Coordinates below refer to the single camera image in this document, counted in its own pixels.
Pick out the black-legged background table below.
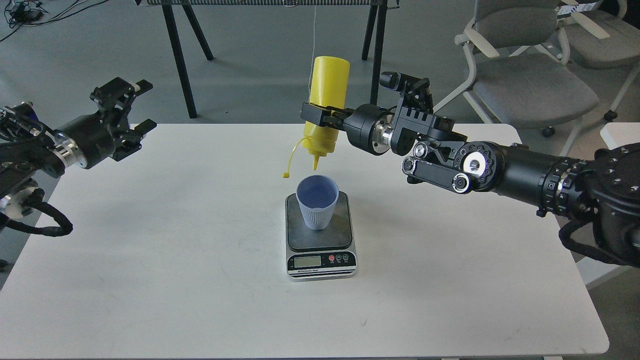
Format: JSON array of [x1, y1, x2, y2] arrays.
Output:
[[136, 0, 397, 122]]

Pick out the grey office chair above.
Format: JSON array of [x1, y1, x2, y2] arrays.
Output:
[[559, 0, 640, 122], [433, 0, 599, 157]]

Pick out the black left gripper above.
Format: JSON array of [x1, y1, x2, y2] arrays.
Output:
[[54, 77, 158, 169]]

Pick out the white hanging cable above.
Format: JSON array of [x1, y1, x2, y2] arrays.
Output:
[[306, 5, 318, 96]]

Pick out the blue plastic cup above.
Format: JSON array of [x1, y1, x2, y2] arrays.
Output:
[[295, 175, 339, 231]]

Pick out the digital kitchen scale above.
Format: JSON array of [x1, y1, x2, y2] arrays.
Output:
[[285, 191, 358, 281]]

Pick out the yellow squeeze bottle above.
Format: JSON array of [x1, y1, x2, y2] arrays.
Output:
[[282, 55, 350, 179]]

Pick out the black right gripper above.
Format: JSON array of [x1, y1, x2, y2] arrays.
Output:
[[301, 102, 392, 155]]

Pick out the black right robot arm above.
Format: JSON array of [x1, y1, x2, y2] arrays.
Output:
[[301, 71, 640, 268]]

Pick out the white side table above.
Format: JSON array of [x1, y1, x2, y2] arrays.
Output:
[[575, 121, 640, 291]]

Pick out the black floor cables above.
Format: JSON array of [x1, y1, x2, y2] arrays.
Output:
[[0, 0, 112, 44]]

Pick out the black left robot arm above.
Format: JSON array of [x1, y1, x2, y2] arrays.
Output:
[[0, 77, 156, 237]]

